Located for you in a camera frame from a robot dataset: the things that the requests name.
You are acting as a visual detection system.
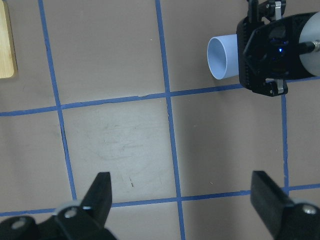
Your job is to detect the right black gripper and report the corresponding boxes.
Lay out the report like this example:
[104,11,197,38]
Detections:
[236,0,315,97]

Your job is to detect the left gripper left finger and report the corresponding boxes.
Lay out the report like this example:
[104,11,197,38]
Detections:
[0,172,116,240]

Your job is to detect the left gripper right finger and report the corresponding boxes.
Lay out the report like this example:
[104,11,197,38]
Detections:
[250,170,320,240]

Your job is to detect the light blue cup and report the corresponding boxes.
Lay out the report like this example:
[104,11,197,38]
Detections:
[207,34,239,80]

